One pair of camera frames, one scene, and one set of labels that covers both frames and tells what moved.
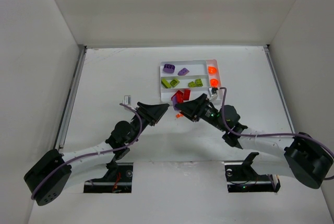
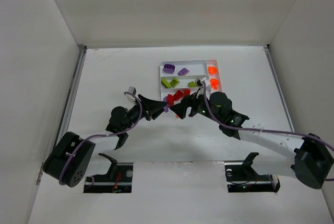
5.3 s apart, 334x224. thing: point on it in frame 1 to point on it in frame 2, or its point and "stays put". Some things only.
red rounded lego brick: (187, 93) stays put
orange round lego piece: (213, 82) stays put
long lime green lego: (165, 83) stays put
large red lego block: (179, 97) to (170, 100)
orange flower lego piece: (212, 70) stays put
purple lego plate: (174, 99) to (166, 107)
